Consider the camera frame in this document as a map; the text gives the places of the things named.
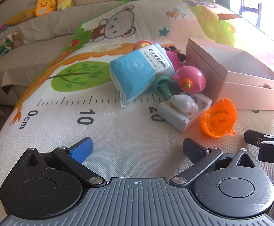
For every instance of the blue cotton pad packet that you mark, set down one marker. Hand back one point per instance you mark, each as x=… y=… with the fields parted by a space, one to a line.
x=137 y=75

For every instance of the pink and yellow round toy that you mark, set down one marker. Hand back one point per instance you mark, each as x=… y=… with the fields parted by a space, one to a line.
x=143 y=44

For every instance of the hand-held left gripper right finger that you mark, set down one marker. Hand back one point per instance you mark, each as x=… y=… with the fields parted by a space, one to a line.
x=193 y=149

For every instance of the orange plastic half shell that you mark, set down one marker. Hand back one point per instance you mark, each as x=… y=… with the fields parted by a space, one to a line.
x=219 y=120

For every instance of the brown plush toy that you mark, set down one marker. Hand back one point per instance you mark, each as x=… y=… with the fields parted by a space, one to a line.
x=16 y=40

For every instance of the teal plastic toy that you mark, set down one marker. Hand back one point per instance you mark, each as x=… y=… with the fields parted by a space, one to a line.
x=161 y=84

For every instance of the yellow duck plush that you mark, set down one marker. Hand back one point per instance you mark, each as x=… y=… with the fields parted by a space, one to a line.
x=44 y=6

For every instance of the pink cardboard box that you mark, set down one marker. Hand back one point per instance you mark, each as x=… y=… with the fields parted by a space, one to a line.
x=245 y=91

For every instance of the cartoon printed play mat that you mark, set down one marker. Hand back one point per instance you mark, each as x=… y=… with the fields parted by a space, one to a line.
x=80 y=131

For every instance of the white battery case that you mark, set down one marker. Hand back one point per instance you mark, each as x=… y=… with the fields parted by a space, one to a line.
x=174 y=120

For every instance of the beige covered sofa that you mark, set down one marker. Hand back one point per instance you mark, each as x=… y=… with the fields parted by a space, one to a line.
x=45 y=28

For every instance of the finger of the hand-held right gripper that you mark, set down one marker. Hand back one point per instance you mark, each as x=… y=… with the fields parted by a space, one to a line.
x=254 y=139

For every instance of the long yellow plush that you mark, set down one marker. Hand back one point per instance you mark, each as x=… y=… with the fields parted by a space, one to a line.
x=19 y=17

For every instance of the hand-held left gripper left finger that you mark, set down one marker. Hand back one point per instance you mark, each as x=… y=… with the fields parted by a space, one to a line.
x=81 y=149

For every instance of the white plastic shell piece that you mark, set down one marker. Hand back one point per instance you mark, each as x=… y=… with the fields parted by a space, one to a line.
x=181 y=102

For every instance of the pink bird toy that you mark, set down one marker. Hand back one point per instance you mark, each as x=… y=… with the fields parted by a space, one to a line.
x=196 y=75

